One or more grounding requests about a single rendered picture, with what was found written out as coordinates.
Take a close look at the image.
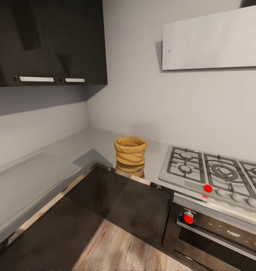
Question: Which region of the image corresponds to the popcorn bag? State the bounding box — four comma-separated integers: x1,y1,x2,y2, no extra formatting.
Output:
114,137,147,166

